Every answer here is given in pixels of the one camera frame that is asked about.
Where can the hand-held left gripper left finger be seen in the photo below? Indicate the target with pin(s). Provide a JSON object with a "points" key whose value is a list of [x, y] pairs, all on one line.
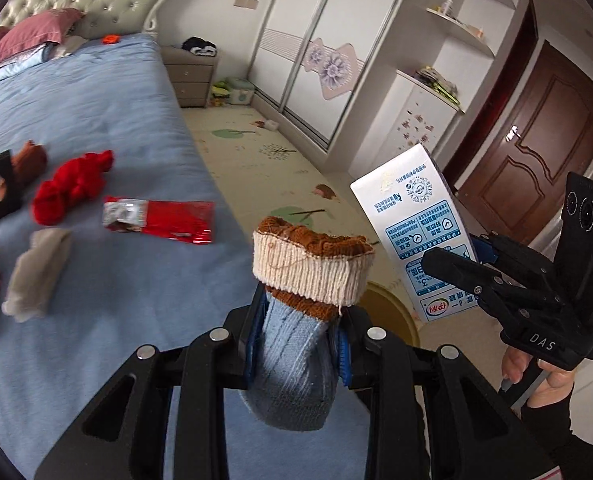
{"points": [[252, 360]]}

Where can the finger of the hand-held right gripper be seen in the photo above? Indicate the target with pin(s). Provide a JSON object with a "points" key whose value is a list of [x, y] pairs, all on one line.
{"points": [[516, 255], [476, 280]]}

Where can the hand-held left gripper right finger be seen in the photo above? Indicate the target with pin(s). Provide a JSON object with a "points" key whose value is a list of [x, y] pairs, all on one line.
{"points": [[344, 360]]}

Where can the blue knitted sock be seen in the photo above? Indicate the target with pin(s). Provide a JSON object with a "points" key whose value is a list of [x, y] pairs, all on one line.
{"points": [[296, 360]]}

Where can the white blue milk carton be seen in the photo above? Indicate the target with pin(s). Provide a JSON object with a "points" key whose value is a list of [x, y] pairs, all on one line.
{"points": [[416, 210]]}

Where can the red foil wrapper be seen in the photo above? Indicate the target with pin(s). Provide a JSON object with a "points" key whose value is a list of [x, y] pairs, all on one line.
{"points": [[176, 220]]}

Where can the black foam piece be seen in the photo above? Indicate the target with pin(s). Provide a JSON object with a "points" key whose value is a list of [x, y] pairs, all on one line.
{"points": [[7, 196]]}

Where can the brown sock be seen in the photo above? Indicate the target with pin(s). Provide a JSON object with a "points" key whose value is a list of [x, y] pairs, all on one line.
{"points": [[30, 160]]}

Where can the person's right forearm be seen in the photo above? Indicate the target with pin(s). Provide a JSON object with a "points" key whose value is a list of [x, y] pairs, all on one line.
{"points": [[551, 422]]}

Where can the person's right hand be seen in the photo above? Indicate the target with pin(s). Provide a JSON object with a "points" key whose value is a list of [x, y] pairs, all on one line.
{"points": [[541, 390]]}

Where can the dark brown wooden door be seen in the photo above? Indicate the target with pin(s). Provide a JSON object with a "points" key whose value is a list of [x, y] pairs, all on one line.
{"points": [[541, 160]]}

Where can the white corner shelf cabinet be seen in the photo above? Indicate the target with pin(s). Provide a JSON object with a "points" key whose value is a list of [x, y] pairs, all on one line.
{"points": [[416, 110]]}

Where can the pile of toys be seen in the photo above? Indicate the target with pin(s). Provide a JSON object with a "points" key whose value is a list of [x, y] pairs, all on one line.
{"points": [[439, 85]]}

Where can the cream patterned play mat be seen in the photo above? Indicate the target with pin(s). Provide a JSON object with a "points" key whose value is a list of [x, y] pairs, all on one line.
{"points": [[256, 160]]}

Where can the grey sock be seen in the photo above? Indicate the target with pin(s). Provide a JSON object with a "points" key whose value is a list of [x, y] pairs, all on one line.
{"points": [[36, 270]]}

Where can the small white box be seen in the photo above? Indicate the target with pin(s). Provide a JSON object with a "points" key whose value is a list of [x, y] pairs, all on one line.
{"points": [[269, 125]]}

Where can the red sock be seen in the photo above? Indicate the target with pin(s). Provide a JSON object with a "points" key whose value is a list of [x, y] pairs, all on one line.
{"points": [[71, 185]]}

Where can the bed with blue sheet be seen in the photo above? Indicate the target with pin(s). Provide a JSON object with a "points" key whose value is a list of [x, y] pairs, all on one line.
{"points": [[126, 135]]}

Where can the small white bottle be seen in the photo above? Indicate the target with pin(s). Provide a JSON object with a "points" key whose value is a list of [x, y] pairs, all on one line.
{"points": [[447, 6]]}

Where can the green white storage box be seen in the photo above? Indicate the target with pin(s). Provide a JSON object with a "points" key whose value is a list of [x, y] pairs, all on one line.
{"points": [[241, 92]]}

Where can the yellow green toy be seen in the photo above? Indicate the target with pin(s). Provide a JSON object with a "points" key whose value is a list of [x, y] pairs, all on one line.
{"points": [[220, 92]]}

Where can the grey nightstand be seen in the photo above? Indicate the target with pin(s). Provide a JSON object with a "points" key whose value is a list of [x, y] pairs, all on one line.
{"points": [[191, 75]]}

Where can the dark clothes pile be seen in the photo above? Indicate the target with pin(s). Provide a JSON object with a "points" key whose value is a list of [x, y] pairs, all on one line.
{"points": [[200, 46]]}

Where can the white sliding door wardrobe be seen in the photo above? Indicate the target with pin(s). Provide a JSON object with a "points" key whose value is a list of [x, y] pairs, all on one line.
{"points": [[296, 10]]}

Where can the small orange object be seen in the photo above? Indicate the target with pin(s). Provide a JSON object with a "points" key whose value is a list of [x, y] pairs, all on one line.
{"points": [[111, 39]]}

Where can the light blue pillow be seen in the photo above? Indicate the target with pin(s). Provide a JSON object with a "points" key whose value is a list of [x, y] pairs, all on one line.
{"points": [[16, 66]]}

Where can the pink pillow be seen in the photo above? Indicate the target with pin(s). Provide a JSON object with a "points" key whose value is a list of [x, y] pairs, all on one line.
{"points": [[31, 35]]}

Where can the wall switch plate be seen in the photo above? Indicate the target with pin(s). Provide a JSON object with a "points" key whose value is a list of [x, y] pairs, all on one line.
{"points": [[247, 2]]}

